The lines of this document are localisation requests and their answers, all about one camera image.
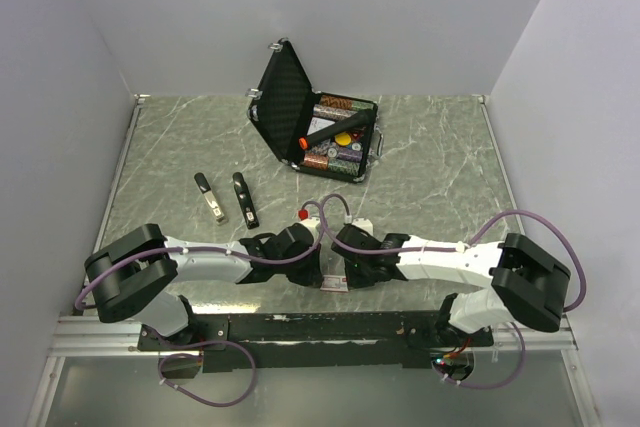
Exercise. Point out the aluminium rail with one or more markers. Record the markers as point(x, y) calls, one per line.
point(86, 336)

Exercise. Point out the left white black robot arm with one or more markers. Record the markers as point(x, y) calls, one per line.
point(128, 279)

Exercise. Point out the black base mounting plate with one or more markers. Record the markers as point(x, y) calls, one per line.
point(407, 338)

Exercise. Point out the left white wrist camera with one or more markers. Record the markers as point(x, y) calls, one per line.
point(311, 223)

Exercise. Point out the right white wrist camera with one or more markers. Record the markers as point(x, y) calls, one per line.
point(363, 224)

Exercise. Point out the black marker orange cap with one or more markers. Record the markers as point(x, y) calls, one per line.
point(361, 118)

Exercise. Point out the black stapler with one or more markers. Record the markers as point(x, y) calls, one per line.
point(245, 201)

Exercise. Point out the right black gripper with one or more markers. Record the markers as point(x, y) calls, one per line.
point(355, 282)

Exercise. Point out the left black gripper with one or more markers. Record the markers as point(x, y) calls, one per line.
point(313, 275)

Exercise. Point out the yellow poker chip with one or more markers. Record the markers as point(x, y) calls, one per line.
point(343, 139)

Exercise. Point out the black poker chip case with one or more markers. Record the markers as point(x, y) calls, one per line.
point(285, 107)

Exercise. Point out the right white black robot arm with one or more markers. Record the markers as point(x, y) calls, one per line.
point(515, 279)

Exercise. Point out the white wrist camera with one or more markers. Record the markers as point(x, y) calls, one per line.
point(311, 223)
point(363, 224)

